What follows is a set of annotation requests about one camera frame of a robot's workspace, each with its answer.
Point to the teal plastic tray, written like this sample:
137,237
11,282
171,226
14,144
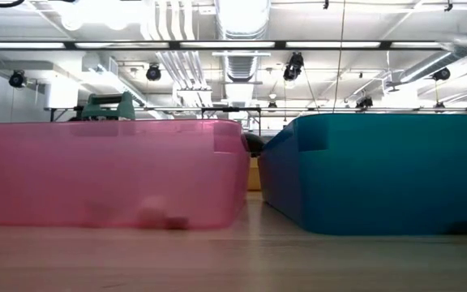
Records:
379,174

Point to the black ceiling spotlight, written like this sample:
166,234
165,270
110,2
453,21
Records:
16,79
294,65
442,74
153,73

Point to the long black background table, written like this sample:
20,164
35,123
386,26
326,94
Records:
233,109

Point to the teal-trimmed steel box grater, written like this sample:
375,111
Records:
108,106

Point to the silver round air duct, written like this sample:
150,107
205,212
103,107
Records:
241,24

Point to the pink translucent plastic tray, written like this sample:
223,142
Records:
95,170

